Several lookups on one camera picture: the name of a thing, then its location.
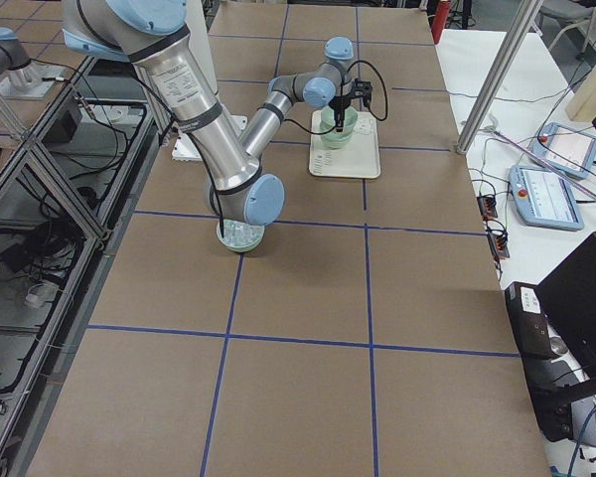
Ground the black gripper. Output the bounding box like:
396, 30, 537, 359
330, 91, 352, 131

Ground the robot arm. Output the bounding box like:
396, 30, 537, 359
63, 1, 354, 226

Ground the green bowl on tray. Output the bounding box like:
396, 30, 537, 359
321, 138, 349, 150

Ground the cream bear serving tray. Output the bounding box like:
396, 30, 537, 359
308, 112, 381, 179

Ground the red cylinder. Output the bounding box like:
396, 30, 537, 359
431, 0, 451, 45

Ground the clear ice cubes pile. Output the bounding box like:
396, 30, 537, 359
220, 220, 264, 248

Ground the green bowl with ice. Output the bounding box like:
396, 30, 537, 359
216, 220, 265, 253

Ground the orange black connector module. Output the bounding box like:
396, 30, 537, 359
477, 195, 498, 221

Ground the near blue teach pendant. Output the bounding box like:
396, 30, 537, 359
509, 165, 584, 232

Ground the blue teach pendant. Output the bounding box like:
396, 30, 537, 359
509, 165, 584, 232
529, 122, 596, 179

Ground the far blue teach pendant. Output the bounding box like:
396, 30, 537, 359
529, 122, 596, 179

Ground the black laptop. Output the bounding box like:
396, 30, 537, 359
536, 233, 596, 378

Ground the black box device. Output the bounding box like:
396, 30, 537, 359
505, 282, 596, 447

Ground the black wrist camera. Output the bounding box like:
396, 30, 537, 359
353, 79, 373, 109

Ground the black camera cable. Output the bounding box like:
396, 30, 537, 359
282, 60, 389, 134

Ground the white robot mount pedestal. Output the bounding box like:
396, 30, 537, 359
172, 0, 221, 161

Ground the aluminium frame post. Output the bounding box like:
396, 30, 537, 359
456, 0, 543, 155

